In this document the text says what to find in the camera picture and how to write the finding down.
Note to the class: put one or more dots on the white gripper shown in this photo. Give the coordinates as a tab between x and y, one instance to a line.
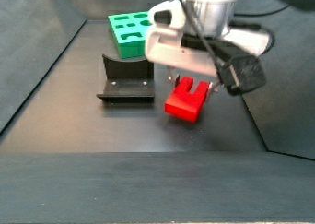
170	25

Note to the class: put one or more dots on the red double-square block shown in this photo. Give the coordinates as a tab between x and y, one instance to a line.
185	103

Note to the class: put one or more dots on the green shape-sorting board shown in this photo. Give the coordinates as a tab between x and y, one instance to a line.
129	28

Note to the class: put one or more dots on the black L-shaped cradle stand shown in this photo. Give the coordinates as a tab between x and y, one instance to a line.
129	79

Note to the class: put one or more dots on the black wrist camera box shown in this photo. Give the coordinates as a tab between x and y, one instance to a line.
242	75

